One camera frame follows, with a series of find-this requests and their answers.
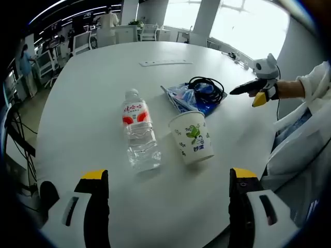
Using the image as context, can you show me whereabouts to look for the white paper cup leaf print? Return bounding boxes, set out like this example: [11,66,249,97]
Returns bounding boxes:
[168,110,215,166]

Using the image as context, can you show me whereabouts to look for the white paper strip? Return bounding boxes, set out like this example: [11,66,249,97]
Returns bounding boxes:
[139,58,194,67]

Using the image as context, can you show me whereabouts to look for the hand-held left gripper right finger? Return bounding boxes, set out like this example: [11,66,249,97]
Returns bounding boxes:
[229,167,300,248]

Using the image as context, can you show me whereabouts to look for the white office chair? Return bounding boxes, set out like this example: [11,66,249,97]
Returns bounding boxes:
[114,26,139,44]
[72,33,92,55]
[141,23,159,41]

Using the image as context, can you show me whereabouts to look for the person in white coat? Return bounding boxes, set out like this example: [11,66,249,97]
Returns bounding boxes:
[258,60,331,228]

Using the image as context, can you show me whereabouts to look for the person's right hand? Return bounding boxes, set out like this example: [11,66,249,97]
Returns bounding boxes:
[276,79,304,100]

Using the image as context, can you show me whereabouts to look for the clear plastic water bottle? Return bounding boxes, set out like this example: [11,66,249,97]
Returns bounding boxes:
[121,88,162,173]

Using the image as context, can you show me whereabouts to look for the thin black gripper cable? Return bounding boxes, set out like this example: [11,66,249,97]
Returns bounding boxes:
[274,65,282,121]

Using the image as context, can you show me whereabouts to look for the clear plastic zip bag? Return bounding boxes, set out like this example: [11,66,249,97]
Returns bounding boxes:
[160,82,205,113]

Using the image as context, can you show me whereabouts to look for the black round object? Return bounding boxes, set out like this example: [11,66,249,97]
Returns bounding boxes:
[40,180,61,221]

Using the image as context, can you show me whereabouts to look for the white table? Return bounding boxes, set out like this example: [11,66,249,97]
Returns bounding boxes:
[36,41,282,248]

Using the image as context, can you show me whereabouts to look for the person's blue jeans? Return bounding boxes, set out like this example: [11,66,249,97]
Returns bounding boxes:
[274,108,312,156]

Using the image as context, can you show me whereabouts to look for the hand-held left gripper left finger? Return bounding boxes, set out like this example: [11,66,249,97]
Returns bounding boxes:
[41,169,112,248]

